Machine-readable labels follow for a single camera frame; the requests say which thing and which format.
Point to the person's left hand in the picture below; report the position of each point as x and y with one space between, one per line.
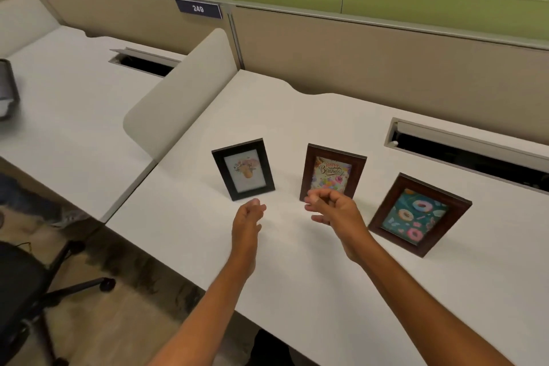
245 224

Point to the person's right hand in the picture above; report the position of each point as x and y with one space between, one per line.
343 220

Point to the person's left fingers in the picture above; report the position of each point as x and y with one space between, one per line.
257 207

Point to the person's right thumb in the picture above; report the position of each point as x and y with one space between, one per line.
319 195

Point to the person's left forearm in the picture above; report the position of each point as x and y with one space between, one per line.
206 314

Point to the person's right forearm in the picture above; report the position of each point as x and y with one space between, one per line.
429 314

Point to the white curved desk divider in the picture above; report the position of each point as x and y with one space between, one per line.
25 20
180 95

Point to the beige cubicle partition panel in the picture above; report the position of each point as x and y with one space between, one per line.
343 48

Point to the blue desk number sign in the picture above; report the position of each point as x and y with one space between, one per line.
198 9

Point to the black office chair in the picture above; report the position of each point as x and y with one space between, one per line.
34 288

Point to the black mesh desk tray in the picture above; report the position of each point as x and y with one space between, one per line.
7 89

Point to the brown birthday card picture frame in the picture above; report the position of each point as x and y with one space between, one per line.
332 172

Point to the black flower picture frame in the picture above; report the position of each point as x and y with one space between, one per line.
243 169

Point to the brown donut picture frame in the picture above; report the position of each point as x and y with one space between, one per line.
416 215

